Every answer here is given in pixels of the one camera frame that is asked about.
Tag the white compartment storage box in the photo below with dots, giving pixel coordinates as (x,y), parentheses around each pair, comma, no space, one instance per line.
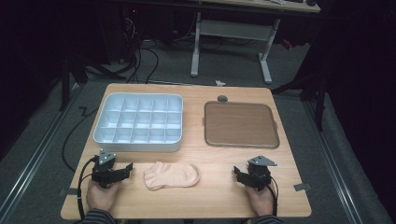
(140,121)

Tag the beige sock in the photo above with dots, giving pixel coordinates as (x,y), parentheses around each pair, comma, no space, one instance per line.
(171,175)

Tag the person's left hand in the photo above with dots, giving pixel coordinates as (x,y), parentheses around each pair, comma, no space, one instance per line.
(101,197)

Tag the metal floor rail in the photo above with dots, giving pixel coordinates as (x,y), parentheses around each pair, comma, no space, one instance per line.
(336,168)
(34,161)

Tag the desk with white legs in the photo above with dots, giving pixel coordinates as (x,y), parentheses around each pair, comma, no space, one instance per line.
(233,29)

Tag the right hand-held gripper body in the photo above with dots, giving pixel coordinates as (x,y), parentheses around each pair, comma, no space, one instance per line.
(260,177)

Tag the grey round table cap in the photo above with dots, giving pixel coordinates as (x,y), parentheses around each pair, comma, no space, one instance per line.
(222,98)

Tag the grey tape strip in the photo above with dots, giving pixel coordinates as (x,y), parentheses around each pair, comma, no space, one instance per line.
(71,191)
(302,186)

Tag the black metal stand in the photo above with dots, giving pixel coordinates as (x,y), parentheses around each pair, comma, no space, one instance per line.
(311,93)
(77,74)

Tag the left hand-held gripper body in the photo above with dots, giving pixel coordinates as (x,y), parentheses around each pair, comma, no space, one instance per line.
(104,174)

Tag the brown wooden tray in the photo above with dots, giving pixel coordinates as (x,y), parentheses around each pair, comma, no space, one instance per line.
(239,124)

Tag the person's right hand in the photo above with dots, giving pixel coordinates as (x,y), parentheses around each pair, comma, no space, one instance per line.
(263,202)

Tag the white crumpled paper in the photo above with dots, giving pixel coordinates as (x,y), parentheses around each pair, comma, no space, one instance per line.
(220,82)

